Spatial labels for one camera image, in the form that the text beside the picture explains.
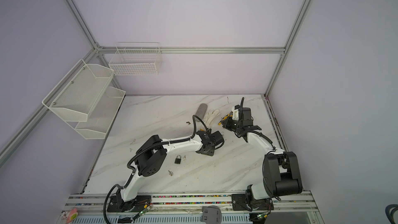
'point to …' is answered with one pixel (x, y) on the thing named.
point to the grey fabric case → (200, 112)
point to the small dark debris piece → (188, 122)
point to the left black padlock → (178, 160)
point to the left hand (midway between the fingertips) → (206, 150)
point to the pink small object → (72, 215)
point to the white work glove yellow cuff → (209, 118)
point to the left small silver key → (170, 173)
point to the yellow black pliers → (229, 114)
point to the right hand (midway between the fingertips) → (221, 120)
